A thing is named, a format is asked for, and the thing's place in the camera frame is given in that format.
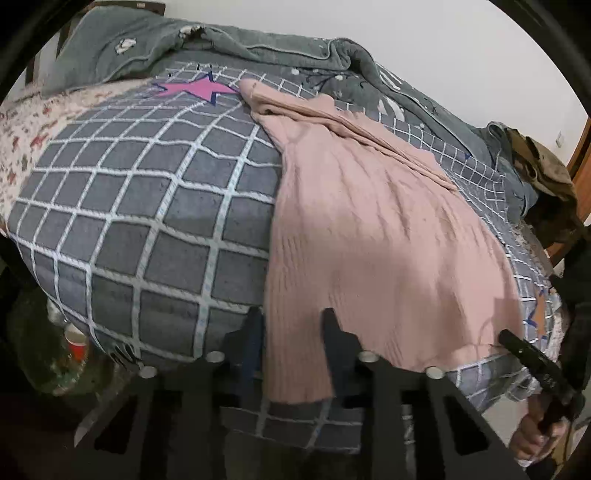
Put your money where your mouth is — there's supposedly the dark wooden chair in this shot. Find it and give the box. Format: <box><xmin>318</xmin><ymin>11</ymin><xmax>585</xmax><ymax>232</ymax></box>
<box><xmin>545</xmin><ymin>237</ymin><xmax>583</xmax><ymax>271</ymax></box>

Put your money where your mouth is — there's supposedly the dark wooden headboard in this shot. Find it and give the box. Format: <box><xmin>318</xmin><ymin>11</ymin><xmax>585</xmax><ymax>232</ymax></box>
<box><xmin>25</xmin><ymin>0</ymin><xmax>167</xmax><ymax>84</ymax></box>

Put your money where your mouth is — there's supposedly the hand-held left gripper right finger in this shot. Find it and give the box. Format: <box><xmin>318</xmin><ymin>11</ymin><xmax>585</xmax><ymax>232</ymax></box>
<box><xmin>321</xmin><ymin>307</ymin><xmax>527</xmax><ymax>480</ymax></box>

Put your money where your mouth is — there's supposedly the person's right hand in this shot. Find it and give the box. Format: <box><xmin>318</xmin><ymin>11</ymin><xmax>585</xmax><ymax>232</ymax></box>
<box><xmin>512</xmin><ymin>397</ymin><xmax>570</xmax><ymax>462</ymax></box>

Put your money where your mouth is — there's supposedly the grey-green floral quilt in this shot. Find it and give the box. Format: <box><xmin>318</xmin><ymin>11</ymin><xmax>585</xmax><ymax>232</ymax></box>
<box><xmin>34</xmin><ymin>7</ymin><xmax>541</xmax><ymax>217</ymax></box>

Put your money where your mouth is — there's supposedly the orange wooden door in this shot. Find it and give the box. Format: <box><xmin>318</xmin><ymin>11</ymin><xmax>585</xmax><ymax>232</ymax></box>
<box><xmin>568</xmin><ymin>131</ymin><xmax>591</xmax><ymax>185</ymax></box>

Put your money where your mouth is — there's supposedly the pink knit sweater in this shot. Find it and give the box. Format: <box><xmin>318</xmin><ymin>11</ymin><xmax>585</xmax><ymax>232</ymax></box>
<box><xmin>239</xmin><ymin>78</ymin><xmax>525</xmax><ymax>407</ymax></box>

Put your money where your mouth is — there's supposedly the dark cloth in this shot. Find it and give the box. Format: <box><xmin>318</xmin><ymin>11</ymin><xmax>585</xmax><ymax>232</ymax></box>
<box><xmin>551</xmin><ymin>258</ymin><xmax>591</xmax><ymax>370</ymax></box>

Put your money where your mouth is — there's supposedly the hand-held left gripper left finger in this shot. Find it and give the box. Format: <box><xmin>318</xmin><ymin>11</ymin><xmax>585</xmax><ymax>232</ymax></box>
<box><xmin>74</xmin><ymin>307</ymin><xmax>267</xmax><ymax>480</ymax></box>

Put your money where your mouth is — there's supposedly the floral bed sheet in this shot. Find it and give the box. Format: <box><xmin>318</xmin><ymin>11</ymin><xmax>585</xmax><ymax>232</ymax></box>
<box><xmin>0</xmin><ymin>78</ymin><xmax>153</xmax><ymax>232</ymax></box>

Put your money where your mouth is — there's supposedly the brown clothes pile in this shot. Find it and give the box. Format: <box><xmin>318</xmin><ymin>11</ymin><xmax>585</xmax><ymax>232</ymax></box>
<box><xmin>505</xmin><ymin>127</ymin><xmax>585</xmax><ymax>245</ymax></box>

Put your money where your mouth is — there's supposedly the red cup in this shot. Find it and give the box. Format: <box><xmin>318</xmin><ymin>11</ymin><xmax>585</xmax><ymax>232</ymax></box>
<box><xmin>64</xmin><ymin>322</ymin><xmax>89</xmax><ymax>361</ymax></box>

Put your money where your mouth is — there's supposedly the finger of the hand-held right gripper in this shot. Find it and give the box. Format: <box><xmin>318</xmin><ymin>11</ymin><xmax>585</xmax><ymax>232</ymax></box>
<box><xmin>499</xmin><ymin>329</ymin><xmax>585</xmax><ymax>416</ymax></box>

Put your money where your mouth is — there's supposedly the grey checked blanket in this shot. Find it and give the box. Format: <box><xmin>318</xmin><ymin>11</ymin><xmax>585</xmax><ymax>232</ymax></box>
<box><xmin>8</xmin><ymin>62</ymin><xmax>561</xmax><ymax>450</ymax></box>

